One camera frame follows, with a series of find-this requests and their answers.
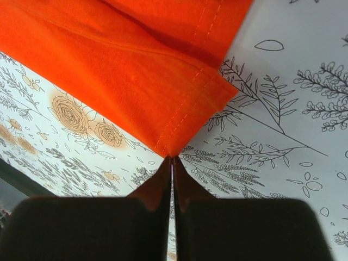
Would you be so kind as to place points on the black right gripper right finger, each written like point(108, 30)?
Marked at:
point(210, 228)

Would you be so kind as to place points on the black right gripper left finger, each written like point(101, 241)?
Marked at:
point(134, 227)

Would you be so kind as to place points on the orange t-shirt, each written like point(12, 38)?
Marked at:
point(151, 67)

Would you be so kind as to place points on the floral patterned table mat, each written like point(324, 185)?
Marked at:
point(283, 136)

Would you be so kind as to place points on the black table edge frame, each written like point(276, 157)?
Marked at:
point(17, 187)

